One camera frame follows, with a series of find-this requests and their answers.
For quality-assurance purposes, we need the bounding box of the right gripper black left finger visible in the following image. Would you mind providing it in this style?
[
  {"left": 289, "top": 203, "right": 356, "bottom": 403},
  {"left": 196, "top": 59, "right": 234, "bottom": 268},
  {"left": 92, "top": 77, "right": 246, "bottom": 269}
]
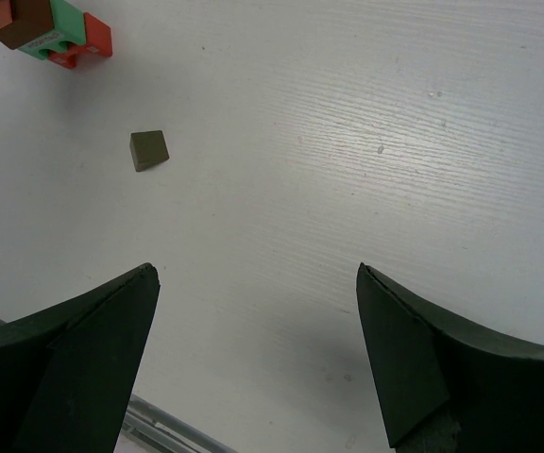
[{"left": 0, "top": 263, "right": 160, "bottom": 452}]

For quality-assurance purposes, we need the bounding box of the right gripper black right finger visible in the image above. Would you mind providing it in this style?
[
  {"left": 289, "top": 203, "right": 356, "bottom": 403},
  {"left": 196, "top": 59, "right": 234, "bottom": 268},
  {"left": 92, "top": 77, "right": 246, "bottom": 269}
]
[{"left": 356, "top": 265, "right": 544, "bottom": 452}]

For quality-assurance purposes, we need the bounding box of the olive roof wood block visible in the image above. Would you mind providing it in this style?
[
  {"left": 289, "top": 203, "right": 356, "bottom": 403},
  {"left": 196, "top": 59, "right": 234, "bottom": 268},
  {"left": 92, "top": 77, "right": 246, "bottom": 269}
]
[{"left": 130, "top": 130, "right": 170, "bottom": 173}]

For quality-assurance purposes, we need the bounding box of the green rectangular wood block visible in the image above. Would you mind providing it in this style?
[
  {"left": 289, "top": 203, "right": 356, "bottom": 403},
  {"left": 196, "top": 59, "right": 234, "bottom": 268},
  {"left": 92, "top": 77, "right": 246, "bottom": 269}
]
[{"left": 19, "top": 0, "right": 87, "bottom": 60}]

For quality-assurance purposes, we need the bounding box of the brown wood block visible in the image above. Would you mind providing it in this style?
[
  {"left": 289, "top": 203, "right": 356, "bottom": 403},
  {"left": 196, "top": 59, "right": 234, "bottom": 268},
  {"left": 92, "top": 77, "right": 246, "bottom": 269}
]
[{"left": 0, "top": 0, "right": 54, "bottom": 50}]

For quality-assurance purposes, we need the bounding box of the aluminium table edge rail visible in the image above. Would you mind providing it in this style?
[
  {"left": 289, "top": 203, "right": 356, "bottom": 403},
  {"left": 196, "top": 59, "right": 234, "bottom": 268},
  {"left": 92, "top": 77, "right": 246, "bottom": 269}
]
[{"left": 0, "top": 320, "right": 229, "bottom": 452}]

